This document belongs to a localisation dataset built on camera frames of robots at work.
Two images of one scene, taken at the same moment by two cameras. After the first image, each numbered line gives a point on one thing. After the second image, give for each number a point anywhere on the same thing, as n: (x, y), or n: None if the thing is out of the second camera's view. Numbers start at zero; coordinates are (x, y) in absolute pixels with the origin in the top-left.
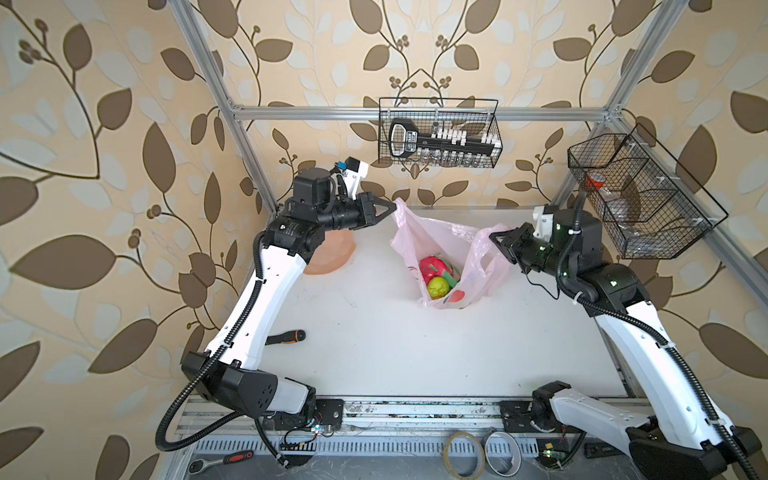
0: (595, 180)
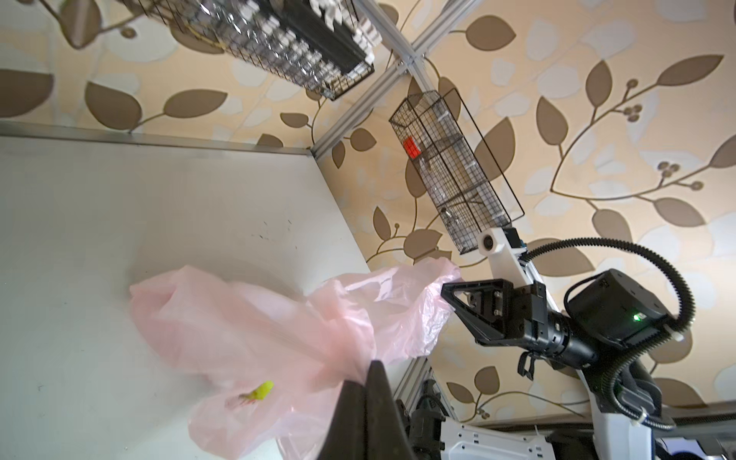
0: (411, 147)
